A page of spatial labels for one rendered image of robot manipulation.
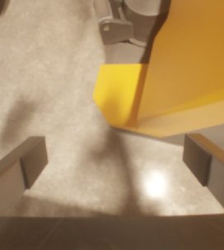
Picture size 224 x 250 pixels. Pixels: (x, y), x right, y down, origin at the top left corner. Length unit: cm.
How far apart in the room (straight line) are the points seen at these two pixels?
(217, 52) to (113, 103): 42
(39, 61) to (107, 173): 73
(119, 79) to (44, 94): 57
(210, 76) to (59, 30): 108
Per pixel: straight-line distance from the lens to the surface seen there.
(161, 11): 60
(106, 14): 63
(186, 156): 17
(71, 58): 108
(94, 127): 93
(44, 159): 16
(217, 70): 19
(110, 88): 60
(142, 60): 69
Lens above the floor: 90
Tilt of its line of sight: 80 degrees down
